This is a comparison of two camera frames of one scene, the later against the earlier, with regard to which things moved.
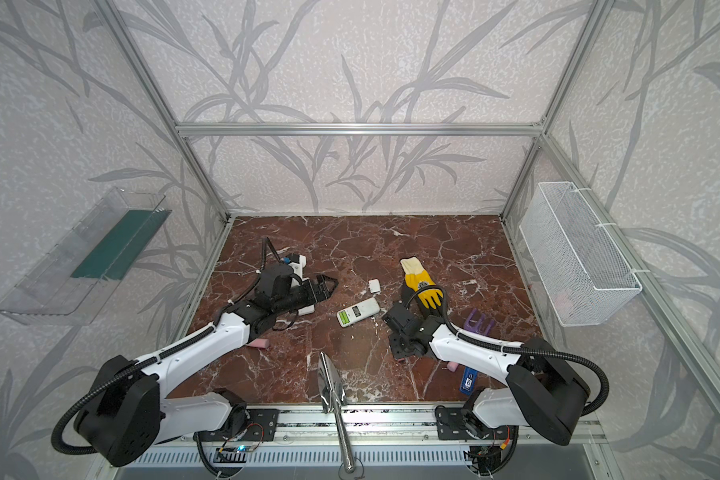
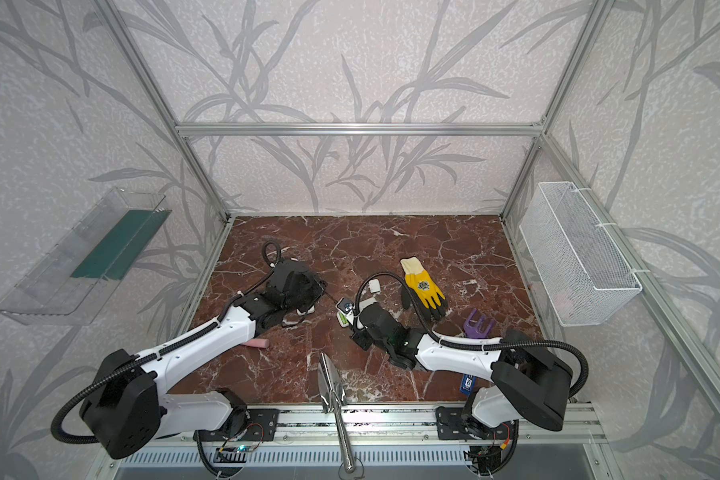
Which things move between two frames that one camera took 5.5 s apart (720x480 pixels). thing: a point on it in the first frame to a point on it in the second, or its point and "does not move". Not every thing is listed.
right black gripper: x=408 y=298 to x=367 y=315
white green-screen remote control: x=306 y=310 does not move
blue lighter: x=468 y=381 does not move
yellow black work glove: x=419 y=287 does not move
